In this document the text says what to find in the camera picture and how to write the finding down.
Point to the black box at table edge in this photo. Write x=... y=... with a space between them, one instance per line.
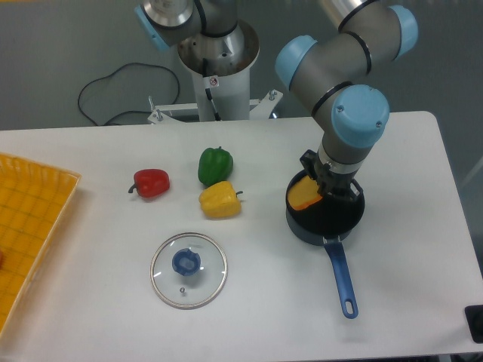
x=474 y=315

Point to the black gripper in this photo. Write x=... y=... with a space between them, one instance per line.
x=330 y=182

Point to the dark saucepan with blue handle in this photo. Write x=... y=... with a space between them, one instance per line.
x=325 y=221

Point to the red toy bell pepper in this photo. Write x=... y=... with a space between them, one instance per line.
x=150 y=183

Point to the yellow plastic basket tray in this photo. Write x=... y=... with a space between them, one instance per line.
x=34 y=197

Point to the yellow toy bell pepper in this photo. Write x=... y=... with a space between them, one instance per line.
x=220 y=201

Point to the glass lid with blue knob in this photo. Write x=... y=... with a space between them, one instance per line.
x=188 y=270

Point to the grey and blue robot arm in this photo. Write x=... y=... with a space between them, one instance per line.
x=317 y=74

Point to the green toy bell pepper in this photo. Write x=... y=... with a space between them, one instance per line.
x=215 y=165

